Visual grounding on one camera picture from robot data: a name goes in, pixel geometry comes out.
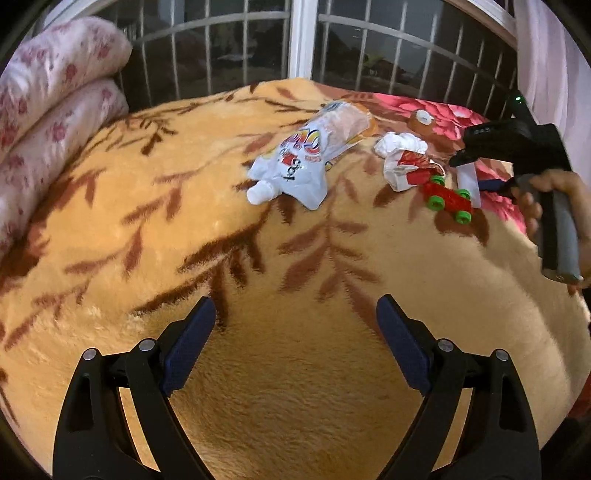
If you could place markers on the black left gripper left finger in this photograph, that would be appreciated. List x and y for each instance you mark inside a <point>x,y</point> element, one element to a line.
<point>93,440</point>

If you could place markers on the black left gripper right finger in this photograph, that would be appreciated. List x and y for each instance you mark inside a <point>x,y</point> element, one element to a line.
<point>475,421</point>

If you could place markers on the white refill pouch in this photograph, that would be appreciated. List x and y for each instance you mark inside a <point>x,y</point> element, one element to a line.
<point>298,166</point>

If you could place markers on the white tissue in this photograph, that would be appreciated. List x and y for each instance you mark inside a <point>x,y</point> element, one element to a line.
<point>393,142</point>

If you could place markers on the person right hand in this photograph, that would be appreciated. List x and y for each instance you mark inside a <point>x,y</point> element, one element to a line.
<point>573,186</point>

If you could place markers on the red toy car green wheels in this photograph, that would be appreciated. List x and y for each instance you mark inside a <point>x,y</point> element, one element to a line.
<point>438,197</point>

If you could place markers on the white curtain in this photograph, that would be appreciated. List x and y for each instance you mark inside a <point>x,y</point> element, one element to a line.
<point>554,76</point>

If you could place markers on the red white crumpled paper wrapper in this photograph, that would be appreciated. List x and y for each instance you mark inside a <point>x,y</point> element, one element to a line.
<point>405,169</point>

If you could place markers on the yellow floral plush blanket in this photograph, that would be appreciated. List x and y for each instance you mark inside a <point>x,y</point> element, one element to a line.
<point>295,381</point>

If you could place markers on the pink floral folded quilt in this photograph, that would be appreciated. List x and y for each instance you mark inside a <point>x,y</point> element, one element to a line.
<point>57,91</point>

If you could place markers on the white window frame with bars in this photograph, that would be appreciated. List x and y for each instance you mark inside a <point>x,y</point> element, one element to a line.
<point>458,52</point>

